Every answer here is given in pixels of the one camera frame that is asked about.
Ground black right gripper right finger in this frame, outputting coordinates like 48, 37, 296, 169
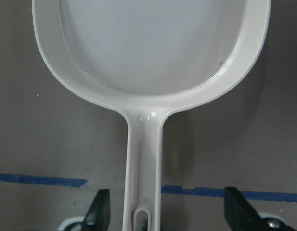
224, 187, 268, 231

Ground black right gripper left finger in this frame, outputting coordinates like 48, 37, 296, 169
83, 189, 111, 231

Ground cream plastic dustpan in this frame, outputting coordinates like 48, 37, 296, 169
32, 0, 271, 231

